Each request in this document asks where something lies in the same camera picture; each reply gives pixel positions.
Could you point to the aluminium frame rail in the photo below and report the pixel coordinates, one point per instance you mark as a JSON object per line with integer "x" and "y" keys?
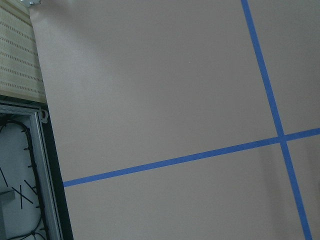
{"x": 28, "y": 207}

